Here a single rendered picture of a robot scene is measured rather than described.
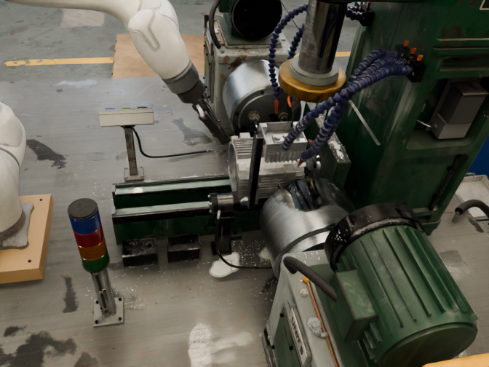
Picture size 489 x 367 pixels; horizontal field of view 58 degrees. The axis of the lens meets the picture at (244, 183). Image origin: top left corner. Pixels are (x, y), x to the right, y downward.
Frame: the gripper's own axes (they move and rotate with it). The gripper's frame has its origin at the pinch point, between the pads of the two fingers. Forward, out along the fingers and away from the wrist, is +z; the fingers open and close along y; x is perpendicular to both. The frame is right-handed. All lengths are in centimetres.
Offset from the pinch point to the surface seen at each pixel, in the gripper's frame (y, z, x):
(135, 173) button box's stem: 17.2, 11.7, 37.8
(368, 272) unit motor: -67, -13, -22
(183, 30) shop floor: 303, 104, 40
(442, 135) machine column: -22, 17, -55
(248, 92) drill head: 15.9, 2.3, -11.7
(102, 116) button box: 16.6, -14.4, 31.7
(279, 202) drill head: -31.4, 2.8, -9.2
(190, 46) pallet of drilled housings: 241, 92, 33
